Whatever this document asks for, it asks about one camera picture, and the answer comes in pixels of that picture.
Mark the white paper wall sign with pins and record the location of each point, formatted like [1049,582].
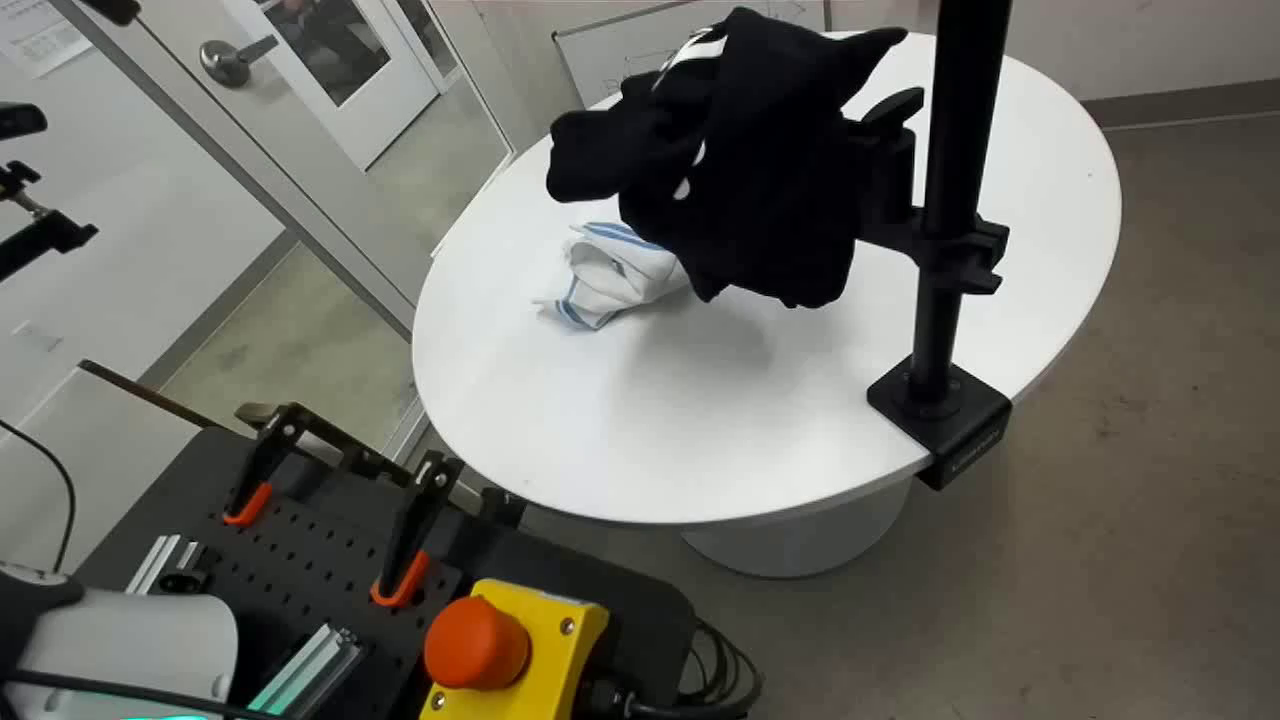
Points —
[42,32]

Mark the yellow emergency stop box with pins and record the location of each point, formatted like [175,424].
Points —
[555,641]

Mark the white door with window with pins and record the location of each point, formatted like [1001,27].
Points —
[387,93]

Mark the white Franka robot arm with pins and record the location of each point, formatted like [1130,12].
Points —
[133,641]

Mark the grey door frame post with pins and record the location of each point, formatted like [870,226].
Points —
[266,160]

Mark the white table pedestal base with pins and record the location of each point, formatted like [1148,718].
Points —
[802,540]

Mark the black clamp-on pole stand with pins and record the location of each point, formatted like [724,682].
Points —
[962,107]

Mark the white cloth with blue stripes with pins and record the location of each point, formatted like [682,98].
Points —
[615,280]

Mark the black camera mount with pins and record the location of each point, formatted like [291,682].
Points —
[46,233]

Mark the black perforated mounting board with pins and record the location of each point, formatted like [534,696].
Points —
[321,545]

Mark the aluminium extrusion bar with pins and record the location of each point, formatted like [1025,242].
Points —
[157,560]
[311,667]

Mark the black cloth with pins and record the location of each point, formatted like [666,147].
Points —
[762,172]

